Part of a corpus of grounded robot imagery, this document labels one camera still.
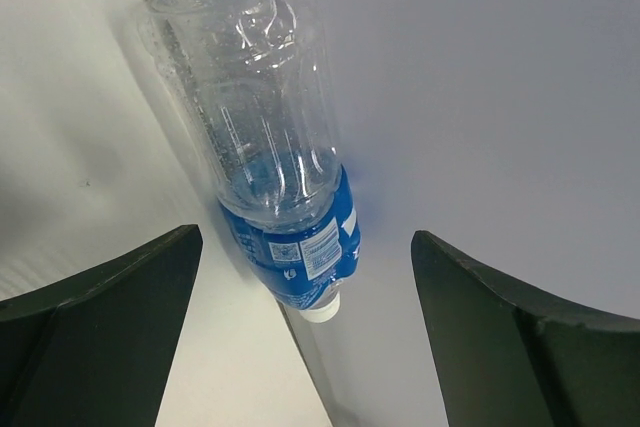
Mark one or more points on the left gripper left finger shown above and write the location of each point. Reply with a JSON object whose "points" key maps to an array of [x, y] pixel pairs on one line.
{"points": [[96, 348]]}

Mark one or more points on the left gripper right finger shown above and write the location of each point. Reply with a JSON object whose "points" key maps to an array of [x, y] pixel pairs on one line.
{"points": [[507, 353]]}

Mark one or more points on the blue label plastic bottle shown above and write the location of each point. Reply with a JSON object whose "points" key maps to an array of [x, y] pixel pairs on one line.
{"points": [[265, 147]]}

